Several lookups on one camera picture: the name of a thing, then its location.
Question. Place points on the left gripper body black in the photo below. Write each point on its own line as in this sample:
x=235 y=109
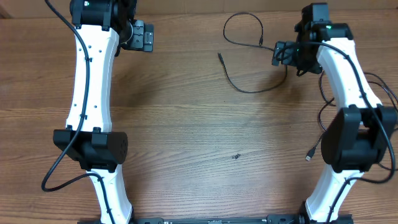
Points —
x=139 y=40

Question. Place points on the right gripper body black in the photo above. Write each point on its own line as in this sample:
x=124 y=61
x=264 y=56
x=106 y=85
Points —
x=280 y=53

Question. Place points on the small black debris piece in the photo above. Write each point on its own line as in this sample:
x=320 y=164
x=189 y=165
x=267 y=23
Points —
x=236 y=156

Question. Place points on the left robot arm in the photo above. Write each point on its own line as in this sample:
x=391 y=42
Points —
x=101 y=29

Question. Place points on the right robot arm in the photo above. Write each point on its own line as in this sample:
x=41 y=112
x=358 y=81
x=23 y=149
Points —
x=359 y=135

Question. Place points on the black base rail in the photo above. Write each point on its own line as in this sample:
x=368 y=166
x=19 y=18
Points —
x=214 y=221

